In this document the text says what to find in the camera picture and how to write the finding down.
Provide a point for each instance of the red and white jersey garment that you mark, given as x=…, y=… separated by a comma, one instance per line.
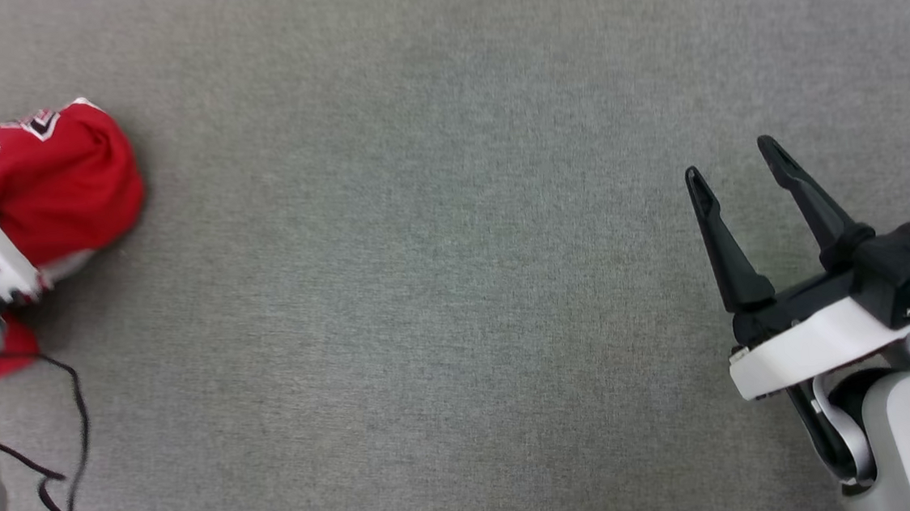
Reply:
x=67, y=180

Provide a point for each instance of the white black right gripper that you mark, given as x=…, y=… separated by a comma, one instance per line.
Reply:
x=819, y=336

